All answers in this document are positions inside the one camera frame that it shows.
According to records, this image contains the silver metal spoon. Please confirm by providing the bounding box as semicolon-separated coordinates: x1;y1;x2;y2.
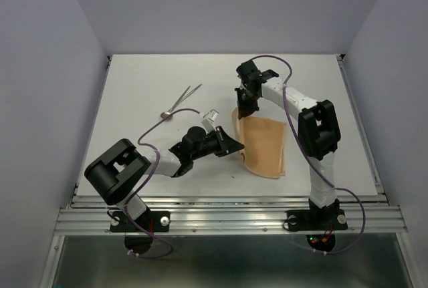
160;84;202;120

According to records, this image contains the orange cloth napkin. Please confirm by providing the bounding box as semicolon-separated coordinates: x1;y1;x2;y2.
231;108;287;179

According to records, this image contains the aluminium frame rail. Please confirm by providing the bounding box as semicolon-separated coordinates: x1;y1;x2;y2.
54;194;407;236

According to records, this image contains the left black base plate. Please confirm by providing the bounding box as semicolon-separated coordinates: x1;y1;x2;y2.
107;210;171;233

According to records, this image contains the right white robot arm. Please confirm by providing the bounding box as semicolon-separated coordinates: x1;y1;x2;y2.
235;57;341;228

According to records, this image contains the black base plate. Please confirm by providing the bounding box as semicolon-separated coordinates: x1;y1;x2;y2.
107;210;171;233
282;210;348;232

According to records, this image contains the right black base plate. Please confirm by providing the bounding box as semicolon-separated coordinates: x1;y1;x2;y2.
282;210;348;232

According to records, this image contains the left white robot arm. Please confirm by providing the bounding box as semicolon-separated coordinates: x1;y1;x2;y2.
84;126;245;231

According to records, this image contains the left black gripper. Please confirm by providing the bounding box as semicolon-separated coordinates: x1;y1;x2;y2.
191;126;243;161

